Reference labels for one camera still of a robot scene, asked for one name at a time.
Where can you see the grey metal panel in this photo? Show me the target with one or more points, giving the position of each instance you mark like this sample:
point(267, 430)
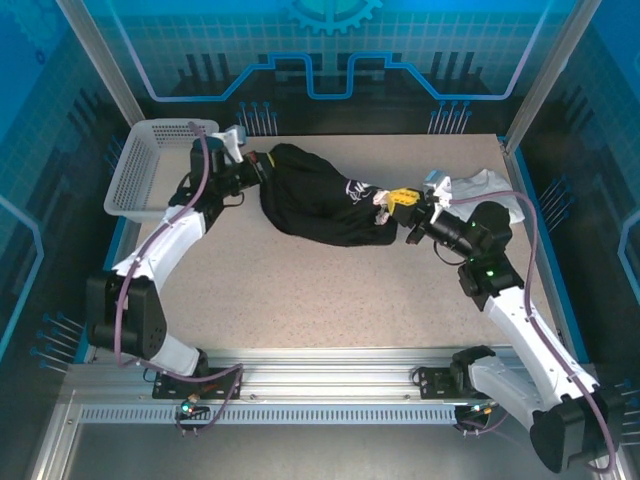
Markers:
point(325, 455)

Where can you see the small connector with green light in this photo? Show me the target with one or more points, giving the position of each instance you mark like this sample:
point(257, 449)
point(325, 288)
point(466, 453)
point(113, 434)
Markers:
point(475, 409)
point(187, 407)

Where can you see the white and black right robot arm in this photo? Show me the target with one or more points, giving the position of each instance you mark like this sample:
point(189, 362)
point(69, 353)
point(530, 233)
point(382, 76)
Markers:
point(515, 320)

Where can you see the white perforated plastic basket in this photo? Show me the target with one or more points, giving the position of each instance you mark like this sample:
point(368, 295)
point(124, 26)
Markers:
point(140, 165)

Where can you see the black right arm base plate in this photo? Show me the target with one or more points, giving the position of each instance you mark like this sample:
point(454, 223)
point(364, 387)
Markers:
point(435, 385)

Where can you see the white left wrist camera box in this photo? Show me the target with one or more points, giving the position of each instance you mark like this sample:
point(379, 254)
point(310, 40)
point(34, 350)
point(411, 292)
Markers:
point(231, 140)

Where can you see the aluminium frame post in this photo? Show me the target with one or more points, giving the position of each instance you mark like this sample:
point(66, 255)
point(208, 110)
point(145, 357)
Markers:
point(105, 65)
point(550, 65)

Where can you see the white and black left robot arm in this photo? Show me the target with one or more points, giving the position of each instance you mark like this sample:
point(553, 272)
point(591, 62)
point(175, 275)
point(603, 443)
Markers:
point(165, 240)

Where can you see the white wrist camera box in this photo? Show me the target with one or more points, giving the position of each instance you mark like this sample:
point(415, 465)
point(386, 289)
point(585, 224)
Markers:
point(440, 186)
point(231, 140)

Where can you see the white t-shirt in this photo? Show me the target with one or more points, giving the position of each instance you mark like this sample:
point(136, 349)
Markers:
point(495, 185)

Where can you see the black printed t-shirt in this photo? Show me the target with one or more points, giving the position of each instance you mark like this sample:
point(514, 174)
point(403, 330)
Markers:
point(320, 200)

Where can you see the wide aluminium mounting rail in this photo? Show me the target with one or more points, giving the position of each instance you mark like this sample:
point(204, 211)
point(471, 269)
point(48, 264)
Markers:
point(325, 370)

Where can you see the blue table edge strip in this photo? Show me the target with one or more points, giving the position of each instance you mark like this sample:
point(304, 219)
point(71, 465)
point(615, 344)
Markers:
point(523, 165)
point(119, 235)

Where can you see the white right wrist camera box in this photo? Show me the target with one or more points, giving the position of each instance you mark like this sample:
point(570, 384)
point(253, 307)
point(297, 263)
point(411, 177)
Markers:
point(440, 186)

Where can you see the small metal corner bracket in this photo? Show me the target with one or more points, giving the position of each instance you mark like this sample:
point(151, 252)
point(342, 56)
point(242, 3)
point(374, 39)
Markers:
point(504, 145)

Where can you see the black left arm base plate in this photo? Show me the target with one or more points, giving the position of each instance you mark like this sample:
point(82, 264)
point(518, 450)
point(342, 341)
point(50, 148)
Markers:
point(170, 387)

